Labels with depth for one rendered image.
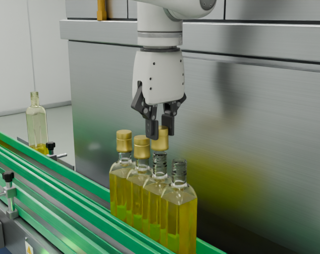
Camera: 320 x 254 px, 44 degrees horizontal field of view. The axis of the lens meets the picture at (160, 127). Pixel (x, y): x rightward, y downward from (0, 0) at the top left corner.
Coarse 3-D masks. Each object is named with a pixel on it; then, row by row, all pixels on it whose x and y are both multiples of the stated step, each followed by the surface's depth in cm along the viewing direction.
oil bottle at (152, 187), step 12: (156, 180) 80; (168, 180) 81; (144, 192) 82; (156, 192) 80; (144, 204) 83; (156, 204) 80; (144, 216) 84; (156, 216) 81; (144, 228) 85; (156, 228) 82; (156, 240) 82
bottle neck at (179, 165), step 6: (174, 162) 76; (180, 162) 76; (186, 162) 76; (174, 168) 76; (180, 168) 76; (186, 168) 76; (174, 174) 76; (180, 174) 76; (186, 174) 77; (174, 180) 77; (180, 180) 76
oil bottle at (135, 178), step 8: (136, 168) 86; (152, 168) 87; (128, 176) 86; (136, 176) 84; (144, 176) 84; (128, 184) 87; (136, 184) 84; (128, 192) 87; (136, 192) 85; (128, 200) 88; (136, 200) 85; (128, 208) 88; (136, 208) 86; (128, 216) 89; (136, 216) 86; (128, 224) 89; (136, 224) 87
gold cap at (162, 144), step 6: (162, 126) 80; (162, 132) 78; (168, 132) 79; (162, 138) 78; (168, 138) 80; (156, 144) 79; (162, 144) 79; (168, 144) 80; (156, 150) 79; (162, 150) 79
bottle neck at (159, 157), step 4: (156, 152) 82; (160, 152) 82; (164, 152) 81; (152, 156) 81; (156, 156) 80; (160, 156) 80; (164, 156) 80; (156, 160) 80; (160, 160) 80; (164, 160) 80; (152, 164) 81; (156, 164) 80; (160, 164) 80; (164, 164) 80; (156, 168) 80; (160, 168) 80; (164, 168) 81; (156, 172) 81; (160, 172) 80; (164, 172) 81; (156, 176) 81; (160, 176) 81; (164, 176) 81
